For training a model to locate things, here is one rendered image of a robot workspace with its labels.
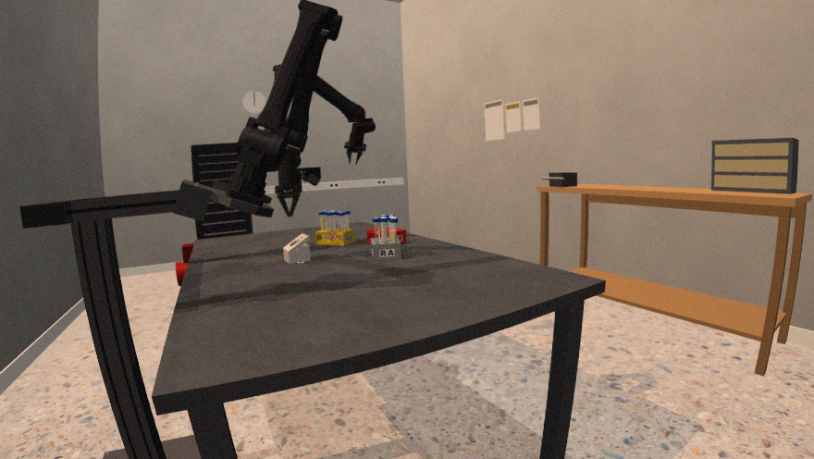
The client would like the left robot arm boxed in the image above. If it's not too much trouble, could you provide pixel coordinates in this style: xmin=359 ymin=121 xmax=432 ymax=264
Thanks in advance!
xmin=314 ymin=76 xmax=376 ymax=144

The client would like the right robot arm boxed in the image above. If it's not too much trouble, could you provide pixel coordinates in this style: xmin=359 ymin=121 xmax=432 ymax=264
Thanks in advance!
xmin=225 ymin=0 xmax=342 ymax=206

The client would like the red lego plate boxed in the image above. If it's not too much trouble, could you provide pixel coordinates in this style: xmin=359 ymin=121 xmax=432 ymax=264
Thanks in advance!
xmin=367 ymin=228 xmax=407 ymax=244

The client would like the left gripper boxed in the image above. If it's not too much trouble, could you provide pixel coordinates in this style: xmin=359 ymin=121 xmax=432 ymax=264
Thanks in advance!
xmin=344 ymin=134 xmax=366 ymax=163

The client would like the yellow tube rack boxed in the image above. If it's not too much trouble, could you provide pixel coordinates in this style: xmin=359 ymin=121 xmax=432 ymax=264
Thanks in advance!
xmin=315 ymin=229 xmax=354 ymax=245

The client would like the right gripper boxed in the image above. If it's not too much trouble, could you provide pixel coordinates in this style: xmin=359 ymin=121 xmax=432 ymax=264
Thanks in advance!
xmin=275 ymin=167 xmax=302 ymax=217

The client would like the grey tube rack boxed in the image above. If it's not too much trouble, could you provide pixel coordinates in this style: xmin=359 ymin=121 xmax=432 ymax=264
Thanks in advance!
xmin=370 ymin=237 xmax=401 ymax=261

